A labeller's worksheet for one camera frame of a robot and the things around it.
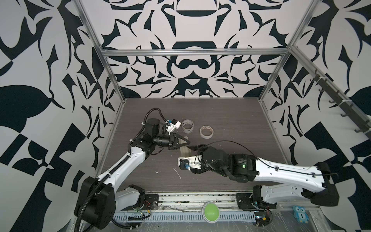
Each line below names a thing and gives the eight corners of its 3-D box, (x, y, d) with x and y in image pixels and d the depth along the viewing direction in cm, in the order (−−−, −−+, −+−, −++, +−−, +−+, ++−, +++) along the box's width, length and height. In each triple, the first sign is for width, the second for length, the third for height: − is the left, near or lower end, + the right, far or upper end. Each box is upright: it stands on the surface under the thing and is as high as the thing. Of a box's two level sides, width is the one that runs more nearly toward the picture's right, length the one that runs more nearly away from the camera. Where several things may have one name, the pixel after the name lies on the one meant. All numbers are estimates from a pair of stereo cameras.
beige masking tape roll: (200, 138, 99) (200, 137, 98) (199, 127, 105) (199, 125, 104) (214, 138, 99) (214, 137, 98) (212, 127, 105) (212, 125, 104)
